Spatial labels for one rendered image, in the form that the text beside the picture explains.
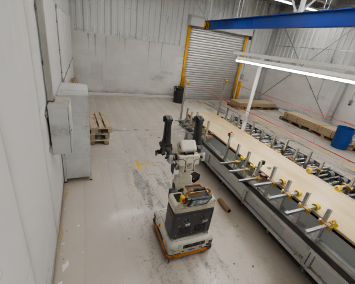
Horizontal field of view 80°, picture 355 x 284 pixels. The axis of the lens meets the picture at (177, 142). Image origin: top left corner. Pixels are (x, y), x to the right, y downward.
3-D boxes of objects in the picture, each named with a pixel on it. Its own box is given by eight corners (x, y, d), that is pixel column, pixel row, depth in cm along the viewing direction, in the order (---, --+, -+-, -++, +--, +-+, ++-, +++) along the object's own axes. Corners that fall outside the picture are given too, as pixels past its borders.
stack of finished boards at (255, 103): (275, 107, 1121) (276, 103, 1114) (239, 106, 1021) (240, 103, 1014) (264, 103, 1183) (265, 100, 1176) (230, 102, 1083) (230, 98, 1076)
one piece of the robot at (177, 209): (208, 238, 280) (221, 187, 245) (169, 248, 259) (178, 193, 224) (196, 220, 307) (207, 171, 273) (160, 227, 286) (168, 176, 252)
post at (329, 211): (312, 244, 231) (331, 210, 211) (309, 242, 234) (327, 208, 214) (314, 243, 233) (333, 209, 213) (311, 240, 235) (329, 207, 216)
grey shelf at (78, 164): (64, 182, 369) (54, 94, 305) (67, 157, 443) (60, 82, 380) (92, 180, 386) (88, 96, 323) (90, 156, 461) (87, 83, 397)
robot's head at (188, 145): (198, 150, 259) (195, 138, 263) (182, 151, 251) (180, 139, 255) (192, 153, 272) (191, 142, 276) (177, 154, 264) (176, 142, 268)
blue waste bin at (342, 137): (341, 151, 686) (351, 131, 657) (324, 143, 734) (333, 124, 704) (352, 150, 709) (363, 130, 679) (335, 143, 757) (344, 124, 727)
